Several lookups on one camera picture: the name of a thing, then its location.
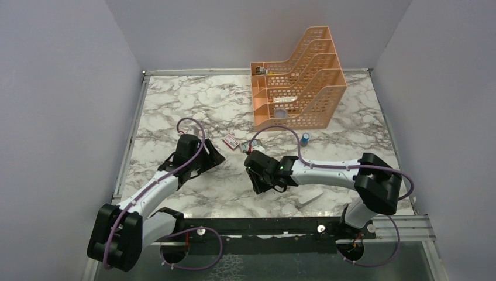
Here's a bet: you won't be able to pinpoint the red white staple box sleeve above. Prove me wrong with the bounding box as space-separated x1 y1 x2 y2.
222 134 240 150

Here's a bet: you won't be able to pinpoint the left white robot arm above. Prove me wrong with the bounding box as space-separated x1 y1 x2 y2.
87 134 225 272

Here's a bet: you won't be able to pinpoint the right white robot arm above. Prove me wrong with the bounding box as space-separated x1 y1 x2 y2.
244 150 402 238

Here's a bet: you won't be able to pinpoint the blue glue stick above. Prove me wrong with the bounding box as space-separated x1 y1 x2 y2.
300 133 310 147

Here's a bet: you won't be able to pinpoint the clear tape roll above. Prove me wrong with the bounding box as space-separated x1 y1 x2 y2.
273 108 288 119

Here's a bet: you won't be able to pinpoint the clear packet in organizer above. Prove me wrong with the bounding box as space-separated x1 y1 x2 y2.
273 97 297 103

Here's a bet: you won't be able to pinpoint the orange plastic file organizer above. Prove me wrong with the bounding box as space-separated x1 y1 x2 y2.
250 26 347 131

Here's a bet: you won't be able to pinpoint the binder clips in organizer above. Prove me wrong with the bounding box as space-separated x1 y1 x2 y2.
254 66 267 76

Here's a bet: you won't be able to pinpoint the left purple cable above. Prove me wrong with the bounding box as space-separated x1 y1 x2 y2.
101 117 225 272

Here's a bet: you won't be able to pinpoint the purple cable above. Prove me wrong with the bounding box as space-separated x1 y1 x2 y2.
101 117 225 272
247 125 415 268

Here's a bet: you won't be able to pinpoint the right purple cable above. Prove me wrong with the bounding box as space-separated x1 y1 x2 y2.
247 125 415 268

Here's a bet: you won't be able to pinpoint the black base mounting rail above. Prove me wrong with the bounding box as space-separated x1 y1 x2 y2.
157 217 357 255

